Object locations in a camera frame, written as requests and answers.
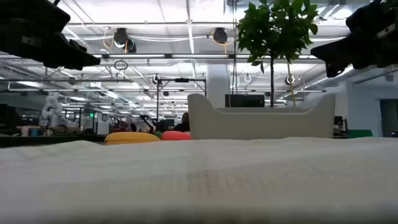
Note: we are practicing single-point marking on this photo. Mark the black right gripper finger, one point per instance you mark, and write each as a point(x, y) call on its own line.
point(335, 69)
point(337, 51)

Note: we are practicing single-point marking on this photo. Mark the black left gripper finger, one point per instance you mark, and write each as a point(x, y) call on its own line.
point(82, 57)
point(63, 64)

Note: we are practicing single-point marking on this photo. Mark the yellow toy banana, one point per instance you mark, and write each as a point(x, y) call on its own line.
point(130, 137)

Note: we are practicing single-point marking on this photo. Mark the orange toy carrot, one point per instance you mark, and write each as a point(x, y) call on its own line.
point(175, 135)

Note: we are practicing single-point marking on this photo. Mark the black background robot arm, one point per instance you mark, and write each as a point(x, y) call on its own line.
point(147, 123)

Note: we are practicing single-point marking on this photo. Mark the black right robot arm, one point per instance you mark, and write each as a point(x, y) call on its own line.
point(392, 7)

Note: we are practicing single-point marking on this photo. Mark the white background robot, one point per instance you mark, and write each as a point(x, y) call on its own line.
point(53, 109)

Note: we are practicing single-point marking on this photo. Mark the green leafy potted tree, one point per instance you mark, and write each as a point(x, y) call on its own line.
point(275, 28)

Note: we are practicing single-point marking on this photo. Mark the green board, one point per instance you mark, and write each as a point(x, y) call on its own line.
point(360, 133)

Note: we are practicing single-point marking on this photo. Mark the blue cup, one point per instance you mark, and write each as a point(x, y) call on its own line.
point(34, 132)

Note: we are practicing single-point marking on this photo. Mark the white cup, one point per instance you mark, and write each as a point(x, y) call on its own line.
point(25, 131)

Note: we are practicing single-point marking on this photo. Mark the black monitor screen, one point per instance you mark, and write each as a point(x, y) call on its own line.
point(244, 100)

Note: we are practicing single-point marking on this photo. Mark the white building pillar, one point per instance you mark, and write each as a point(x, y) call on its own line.
point(217, 84)

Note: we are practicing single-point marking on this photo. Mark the person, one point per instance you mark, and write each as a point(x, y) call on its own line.
point(184, 123)

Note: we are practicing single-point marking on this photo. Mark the white checked cloth towel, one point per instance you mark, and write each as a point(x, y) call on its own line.
point(199, 177)

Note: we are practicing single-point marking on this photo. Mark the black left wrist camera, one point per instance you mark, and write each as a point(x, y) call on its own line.
point(37, 14)

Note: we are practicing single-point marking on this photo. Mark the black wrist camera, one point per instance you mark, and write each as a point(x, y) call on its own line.
point(37, 14)
point(363, 20)

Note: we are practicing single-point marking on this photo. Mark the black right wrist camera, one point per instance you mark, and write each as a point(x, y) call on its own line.
point(363, 20)

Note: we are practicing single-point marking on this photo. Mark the black table edge rail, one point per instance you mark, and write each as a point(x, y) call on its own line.
point(46, 141)

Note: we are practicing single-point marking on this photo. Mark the black metal stand frame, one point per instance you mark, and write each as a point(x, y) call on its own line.
point(182, 80)

